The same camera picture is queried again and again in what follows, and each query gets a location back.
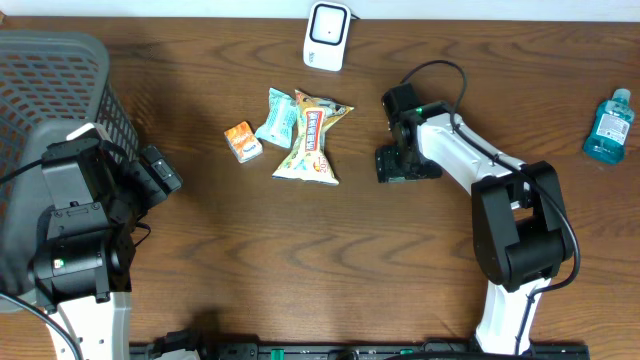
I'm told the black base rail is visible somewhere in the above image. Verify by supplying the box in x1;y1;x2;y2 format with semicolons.
128;341;591;360

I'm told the grey plastic mesh basket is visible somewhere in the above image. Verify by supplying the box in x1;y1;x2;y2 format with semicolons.
1;30;139;304

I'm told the teal snack pack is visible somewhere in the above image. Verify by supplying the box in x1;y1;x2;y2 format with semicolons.
255;88;298;149

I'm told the white barcode scanner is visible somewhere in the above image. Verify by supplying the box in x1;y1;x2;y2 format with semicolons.
302;1;352;72

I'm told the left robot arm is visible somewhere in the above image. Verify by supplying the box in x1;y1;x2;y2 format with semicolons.
29;138;182;359

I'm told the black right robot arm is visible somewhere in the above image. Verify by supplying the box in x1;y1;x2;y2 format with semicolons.
375;100;574;355

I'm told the small orange packet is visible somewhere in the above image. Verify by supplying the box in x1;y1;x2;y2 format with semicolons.
224;121;263;163

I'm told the blue mouthwash bottle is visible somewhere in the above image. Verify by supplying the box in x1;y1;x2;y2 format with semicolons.
583;88;635;165

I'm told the yellow snack bag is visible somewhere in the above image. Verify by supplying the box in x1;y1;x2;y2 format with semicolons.
272;90;354;185

